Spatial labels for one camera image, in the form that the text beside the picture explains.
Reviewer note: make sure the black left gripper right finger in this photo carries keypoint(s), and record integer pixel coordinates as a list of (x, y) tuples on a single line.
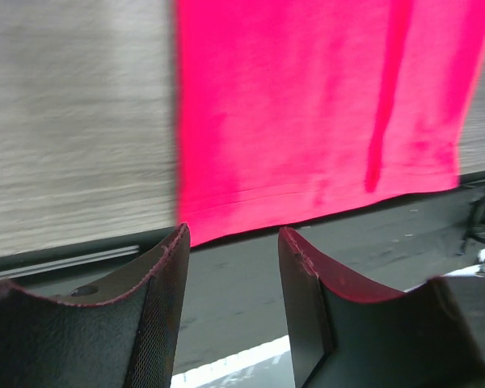
[(346, 330)]

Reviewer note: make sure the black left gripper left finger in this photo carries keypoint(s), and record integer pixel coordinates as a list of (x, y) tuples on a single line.
[(118, 331)]

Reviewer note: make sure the pink t-shirt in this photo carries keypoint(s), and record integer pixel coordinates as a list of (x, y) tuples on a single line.
[(293, 110)]

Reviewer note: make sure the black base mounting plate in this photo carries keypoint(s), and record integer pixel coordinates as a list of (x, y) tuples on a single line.
[(233, 300)]

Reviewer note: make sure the white slotted cable duct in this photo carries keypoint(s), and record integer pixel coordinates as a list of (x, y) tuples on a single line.
[(263, 366)]

